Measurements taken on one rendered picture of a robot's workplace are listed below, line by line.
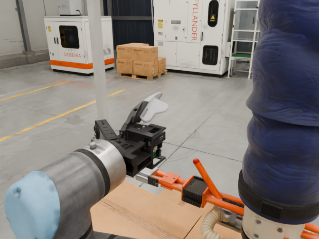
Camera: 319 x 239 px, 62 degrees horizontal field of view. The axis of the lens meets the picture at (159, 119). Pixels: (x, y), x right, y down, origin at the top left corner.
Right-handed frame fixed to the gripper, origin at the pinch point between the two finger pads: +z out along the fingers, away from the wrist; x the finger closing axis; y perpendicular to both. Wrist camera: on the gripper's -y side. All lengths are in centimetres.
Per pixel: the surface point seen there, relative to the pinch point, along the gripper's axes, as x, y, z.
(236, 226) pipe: -41.7, 16.9, 21.2
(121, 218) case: -63, -34, 21
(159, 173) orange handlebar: -33.0, -14.5, 22.9
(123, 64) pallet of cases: -118, -474, 552
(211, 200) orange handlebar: -33.0, 8.6, 18.9
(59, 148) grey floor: -158, -269, 156
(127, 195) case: -63, -42, 36
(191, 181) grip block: -31.8, -1.0, 23.2
